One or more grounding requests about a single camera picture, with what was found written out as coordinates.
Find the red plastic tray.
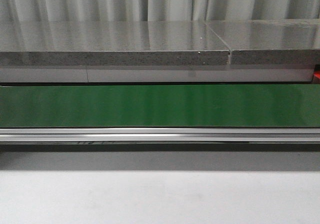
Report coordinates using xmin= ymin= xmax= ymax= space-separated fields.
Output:
xmin=312 ymin=70 xmax=320 ymax=84

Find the grey curtain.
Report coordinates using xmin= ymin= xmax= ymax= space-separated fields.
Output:
xmin=0 ymin=0 xmax=320 ymax=21

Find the grey granite slab left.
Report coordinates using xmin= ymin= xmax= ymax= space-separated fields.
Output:
xmin=0 ymin=21 xmax=229 ymax=66

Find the grey granite slab right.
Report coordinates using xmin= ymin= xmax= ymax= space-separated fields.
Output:
xmin=206 ymin=19 xmax=320 ymax=66

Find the aluminium conveyor frame rail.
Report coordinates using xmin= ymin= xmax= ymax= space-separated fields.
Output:
xmin=0 ymin=128 xmax=320 ymax=143

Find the grey granite slab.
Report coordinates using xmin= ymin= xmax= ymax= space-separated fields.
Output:
xmin=0 ymin=21 xmax=229 ymax=66
xmin=206 ymin=19 xmax=320 ymax=66

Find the green conveyor belt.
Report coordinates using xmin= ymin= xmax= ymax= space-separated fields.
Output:
xmin=0 ymin=84 xmax=320 ymax=128

